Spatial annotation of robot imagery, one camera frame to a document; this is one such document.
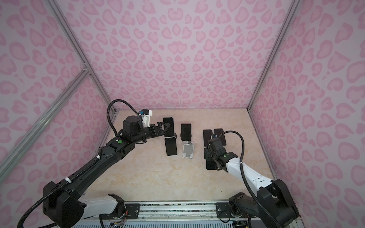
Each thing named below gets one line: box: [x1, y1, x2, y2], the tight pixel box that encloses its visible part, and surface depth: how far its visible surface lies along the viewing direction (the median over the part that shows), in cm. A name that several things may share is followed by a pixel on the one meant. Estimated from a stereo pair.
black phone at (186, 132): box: [180, 123, 192, 142], surface depth 97 cm
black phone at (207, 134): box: [202, 129, 213, 147], surface depth 106 cm
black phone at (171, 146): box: [164, 137, 178, 156], surface depth 90 cm
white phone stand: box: [182, 141, 195, 160], surface depth 93 cm
